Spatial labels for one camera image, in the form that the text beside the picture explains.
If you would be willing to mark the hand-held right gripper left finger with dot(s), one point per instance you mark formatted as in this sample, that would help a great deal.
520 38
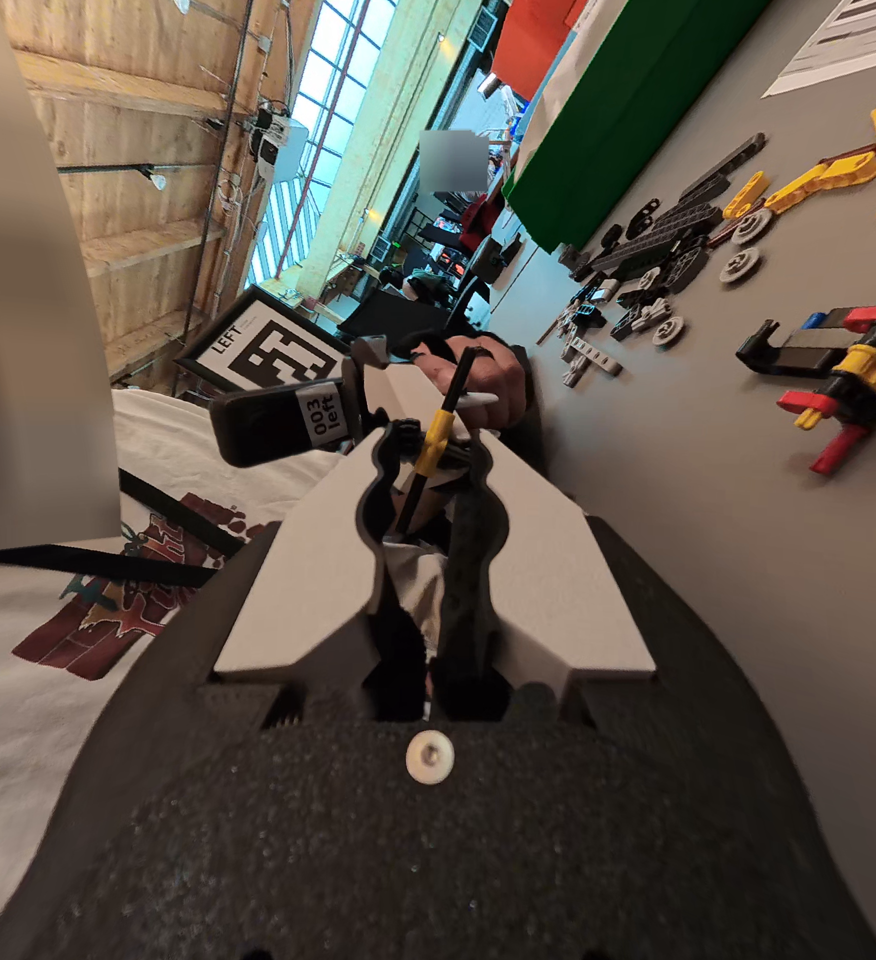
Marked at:
310 585

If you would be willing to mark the yellow angled toy beam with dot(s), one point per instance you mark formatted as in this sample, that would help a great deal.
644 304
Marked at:
798 187

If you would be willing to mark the long grey beam assembly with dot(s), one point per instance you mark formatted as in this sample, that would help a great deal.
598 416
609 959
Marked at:
805 352

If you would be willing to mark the green storage bin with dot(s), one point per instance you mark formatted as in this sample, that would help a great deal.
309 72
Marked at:
633 112

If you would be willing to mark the person's white printed shirt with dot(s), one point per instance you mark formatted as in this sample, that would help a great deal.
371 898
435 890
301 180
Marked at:
33 750

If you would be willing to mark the person's left hand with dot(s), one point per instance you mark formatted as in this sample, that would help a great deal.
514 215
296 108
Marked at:
502 375

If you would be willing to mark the small black gear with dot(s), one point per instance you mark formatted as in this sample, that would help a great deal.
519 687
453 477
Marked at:
406 433

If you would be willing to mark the red storage bin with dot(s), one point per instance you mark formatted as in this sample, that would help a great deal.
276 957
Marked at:
535 37

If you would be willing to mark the yellow connector with black axles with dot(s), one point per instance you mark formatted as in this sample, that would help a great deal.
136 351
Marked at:
434 446

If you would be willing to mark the white paper sheet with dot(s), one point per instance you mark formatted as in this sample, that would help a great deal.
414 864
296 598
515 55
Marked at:
554 90

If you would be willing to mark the yellow short toy beam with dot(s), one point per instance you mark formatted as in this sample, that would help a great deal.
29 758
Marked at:
745 195

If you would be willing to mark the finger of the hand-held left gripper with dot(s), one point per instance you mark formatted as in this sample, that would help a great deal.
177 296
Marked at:
400 397

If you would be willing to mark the pile of black grey parts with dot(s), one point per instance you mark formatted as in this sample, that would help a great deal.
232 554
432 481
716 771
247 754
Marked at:
678 225

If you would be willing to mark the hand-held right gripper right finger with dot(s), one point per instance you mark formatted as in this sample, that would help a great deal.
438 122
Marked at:
565 600

